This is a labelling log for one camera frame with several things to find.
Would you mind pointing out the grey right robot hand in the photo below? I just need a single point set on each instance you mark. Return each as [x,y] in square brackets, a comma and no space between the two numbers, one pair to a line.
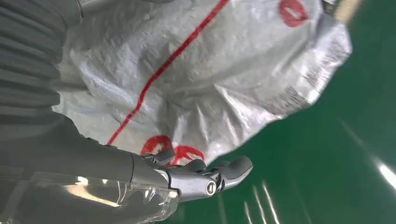
[92,160]

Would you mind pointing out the green conveyor belt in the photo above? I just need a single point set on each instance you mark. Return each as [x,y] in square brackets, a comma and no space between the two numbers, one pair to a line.
[325,160]

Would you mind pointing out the clear plastic guard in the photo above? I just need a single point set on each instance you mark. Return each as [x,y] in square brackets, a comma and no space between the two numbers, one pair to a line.
[92,204]

